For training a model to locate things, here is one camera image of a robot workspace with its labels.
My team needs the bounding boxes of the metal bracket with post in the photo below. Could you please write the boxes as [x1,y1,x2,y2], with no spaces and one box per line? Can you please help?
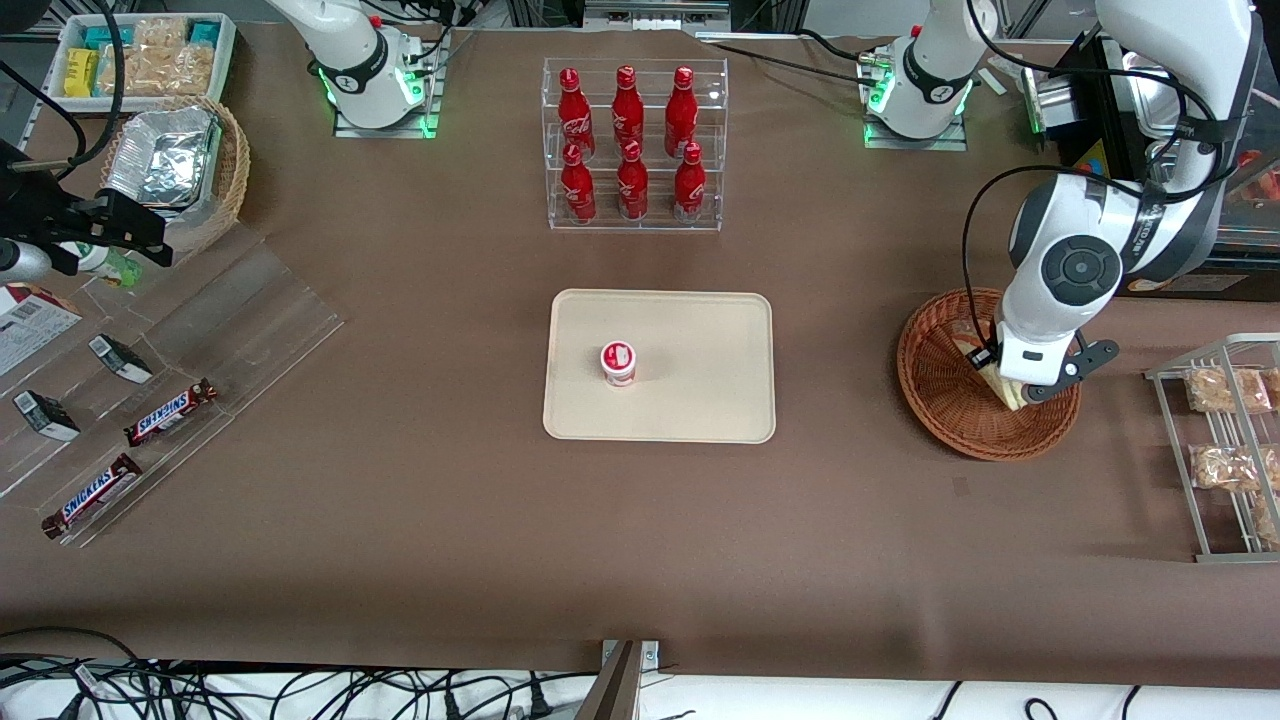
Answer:
[580,640,661,720]

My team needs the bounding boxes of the small black white box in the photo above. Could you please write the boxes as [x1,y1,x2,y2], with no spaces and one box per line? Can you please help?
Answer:
[88,334,154,385]
[12,390,81,442]

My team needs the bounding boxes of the beige plastic tray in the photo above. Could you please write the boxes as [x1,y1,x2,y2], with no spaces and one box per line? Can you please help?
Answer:
[542,289,777,444]

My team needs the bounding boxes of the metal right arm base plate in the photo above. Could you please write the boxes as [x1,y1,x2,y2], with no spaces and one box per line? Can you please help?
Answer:
[333,30,443,139]

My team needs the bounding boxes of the red white paper carton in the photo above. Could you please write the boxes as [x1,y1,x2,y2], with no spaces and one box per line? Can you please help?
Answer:
[0,283,83,378]

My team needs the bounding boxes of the clear acrylic bottle rack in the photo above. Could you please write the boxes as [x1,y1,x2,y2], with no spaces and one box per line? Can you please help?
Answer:
[542,57,729,233]

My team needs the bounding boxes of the green label drink bottle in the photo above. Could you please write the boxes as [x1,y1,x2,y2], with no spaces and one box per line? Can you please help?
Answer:
[60,240,144,289]

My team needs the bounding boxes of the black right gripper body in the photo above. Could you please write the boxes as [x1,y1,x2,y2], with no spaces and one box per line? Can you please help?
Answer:
[0,140,113,276]

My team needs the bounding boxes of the yellow snack packet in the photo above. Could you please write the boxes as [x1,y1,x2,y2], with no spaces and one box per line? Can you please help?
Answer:
[63,48,101,98]

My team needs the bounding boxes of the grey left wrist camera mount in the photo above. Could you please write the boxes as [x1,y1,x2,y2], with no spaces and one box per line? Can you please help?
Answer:
[1020,338,1120,404]

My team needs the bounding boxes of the black food warmer appliance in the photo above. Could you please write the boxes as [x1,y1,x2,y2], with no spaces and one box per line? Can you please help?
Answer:
[1020,30,1280,301]

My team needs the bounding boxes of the red cola bottle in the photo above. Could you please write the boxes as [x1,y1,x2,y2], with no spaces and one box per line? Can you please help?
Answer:
[612,65,646,153]
[557,68,597,161]
[560,143,598,224]
[616,140,650,222]
[673,142,707,224]
[665,67,699,157]

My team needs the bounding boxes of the clear acrylic stepped display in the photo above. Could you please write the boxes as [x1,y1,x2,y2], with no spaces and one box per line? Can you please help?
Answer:
[0,222,346,549]

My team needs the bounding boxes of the clear bagged crumble snacks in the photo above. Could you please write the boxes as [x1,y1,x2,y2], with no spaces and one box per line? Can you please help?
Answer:
[100,18,216,98]

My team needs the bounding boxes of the snickers chocolate bar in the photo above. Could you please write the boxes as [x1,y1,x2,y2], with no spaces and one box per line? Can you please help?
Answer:
[123,378,219,447]
[41,453,144,540]

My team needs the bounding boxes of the wicker basket with foil trays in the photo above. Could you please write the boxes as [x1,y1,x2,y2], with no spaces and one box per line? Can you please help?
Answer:
[98,95,251,256]

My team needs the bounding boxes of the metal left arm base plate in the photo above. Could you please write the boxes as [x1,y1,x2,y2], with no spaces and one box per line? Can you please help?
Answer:
[862,45,969,151]

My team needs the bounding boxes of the black cable on table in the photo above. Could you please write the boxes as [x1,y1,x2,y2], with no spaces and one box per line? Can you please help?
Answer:
[698,30,881,86]

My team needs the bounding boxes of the black cable tangle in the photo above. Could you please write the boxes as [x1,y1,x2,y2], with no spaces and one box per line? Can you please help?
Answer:
[0,628,601,720]

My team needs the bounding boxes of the stack of foil trays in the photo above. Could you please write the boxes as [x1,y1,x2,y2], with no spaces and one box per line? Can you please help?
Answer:
[105,107,221,208]

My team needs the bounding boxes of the red white yogurt cup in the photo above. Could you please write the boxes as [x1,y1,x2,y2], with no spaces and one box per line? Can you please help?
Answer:
[600,341,639,389]

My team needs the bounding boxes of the white plastic snack bin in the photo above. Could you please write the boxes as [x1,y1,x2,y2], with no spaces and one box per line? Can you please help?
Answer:
[45,12,238,113]

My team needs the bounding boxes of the empty-weave brown wicker basket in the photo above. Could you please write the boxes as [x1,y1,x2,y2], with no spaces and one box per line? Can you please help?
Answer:
[897,288,1083,462]

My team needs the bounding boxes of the triangle sandwich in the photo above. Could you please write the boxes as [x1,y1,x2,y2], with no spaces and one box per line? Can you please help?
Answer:
[950,335,1029,413]

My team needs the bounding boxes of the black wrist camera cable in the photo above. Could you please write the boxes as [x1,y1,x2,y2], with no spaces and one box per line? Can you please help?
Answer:
[962,165,1151,351]

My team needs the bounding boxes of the silver wire rack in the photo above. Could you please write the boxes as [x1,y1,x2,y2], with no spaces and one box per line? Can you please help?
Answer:
[1145,333,1280,563]

